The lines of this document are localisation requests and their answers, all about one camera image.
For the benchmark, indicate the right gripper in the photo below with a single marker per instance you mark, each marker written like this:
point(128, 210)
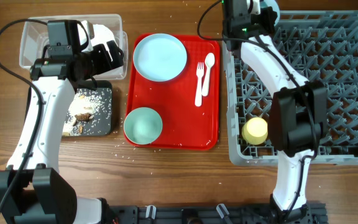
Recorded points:
point(260, 20)

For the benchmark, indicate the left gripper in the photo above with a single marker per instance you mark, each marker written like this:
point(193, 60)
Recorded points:
point(105, 63)

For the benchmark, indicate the light blue bowl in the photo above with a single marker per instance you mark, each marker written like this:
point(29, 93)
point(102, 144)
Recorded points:
point(275, 7)

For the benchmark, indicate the white paper napkin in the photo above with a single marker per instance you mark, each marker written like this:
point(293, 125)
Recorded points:
point(102, 35)

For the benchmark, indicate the food scraps and rice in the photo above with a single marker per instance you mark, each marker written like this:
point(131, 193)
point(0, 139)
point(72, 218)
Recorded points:
point(89, 114)

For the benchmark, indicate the white plastic spoon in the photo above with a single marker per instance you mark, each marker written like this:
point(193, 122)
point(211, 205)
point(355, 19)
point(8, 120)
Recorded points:
point(209, 63)

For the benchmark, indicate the light blue plate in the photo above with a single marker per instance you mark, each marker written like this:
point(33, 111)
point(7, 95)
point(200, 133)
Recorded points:
point(160, 57)

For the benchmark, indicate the white plastic fork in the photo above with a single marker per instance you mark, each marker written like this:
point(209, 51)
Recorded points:
point(199, 74)

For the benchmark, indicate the mint green bowl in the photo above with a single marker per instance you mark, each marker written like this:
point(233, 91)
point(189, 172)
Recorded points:
point(143, 126)

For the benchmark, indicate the yellow plastic cup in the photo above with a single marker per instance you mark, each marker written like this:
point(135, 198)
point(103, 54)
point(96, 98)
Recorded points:
point(255, 131)

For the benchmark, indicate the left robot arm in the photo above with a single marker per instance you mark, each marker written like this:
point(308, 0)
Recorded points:
point(31, 188)

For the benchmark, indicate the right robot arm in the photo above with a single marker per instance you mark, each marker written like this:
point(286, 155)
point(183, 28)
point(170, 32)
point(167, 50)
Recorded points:
point(298, 114)

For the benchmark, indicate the grey dishwasher rack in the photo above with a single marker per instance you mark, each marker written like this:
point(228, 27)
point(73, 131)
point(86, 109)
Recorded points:
point(321, 45)

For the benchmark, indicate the black plastic tray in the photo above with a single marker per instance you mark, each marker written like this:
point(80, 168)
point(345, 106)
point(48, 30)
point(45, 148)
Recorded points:
point(57, 96)

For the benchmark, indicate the red serving tray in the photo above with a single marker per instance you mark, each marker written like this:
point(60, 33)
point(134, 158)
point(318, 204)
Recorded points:
point(185, 126)

